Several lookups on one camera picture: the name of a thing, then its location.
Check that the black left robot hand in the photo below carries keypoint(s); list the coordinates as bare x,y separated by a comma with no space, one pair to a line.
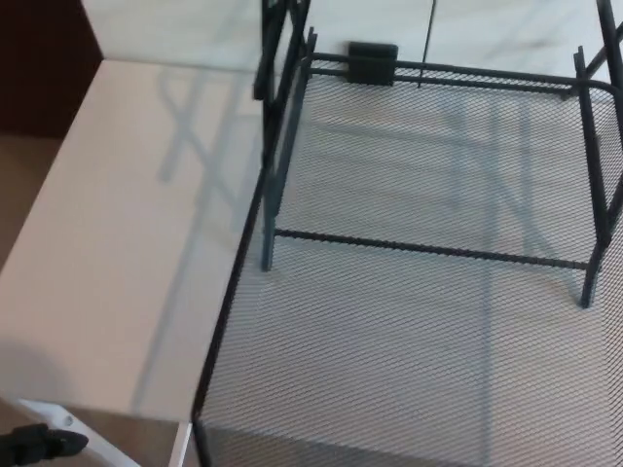
34,442

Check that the black mesh file tray layer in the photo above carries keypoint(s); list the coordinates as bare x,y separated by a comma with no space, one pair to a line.
389,365

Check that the dark brown wooden panel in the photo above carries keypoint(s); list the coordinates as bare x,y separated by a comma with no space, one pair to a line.
44,63

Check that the white metal table leg frame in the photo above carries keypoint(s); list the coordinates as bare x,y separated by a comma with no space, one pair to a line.
58,413

